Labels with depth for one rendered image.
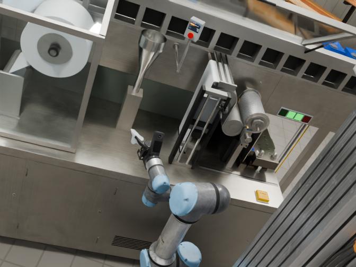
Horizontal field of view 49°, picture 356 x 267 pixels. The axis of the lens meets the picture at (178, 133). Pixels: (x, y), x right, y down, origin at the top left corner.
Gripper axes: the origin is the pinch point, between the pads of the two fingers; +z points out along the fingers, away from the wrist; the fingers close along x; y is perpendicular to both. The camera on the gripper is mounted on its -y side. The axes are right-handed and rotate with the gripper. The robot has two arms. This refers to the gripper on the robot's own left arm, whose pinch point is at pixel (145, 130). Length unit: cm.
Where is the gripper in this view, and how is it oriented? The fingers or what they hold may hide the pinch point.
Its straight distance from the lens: 192.5
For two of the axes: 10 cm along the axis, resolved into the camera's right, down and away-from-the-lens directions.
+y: -4.6, 7.2, 5.2
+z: -2.9, -6.7, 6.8
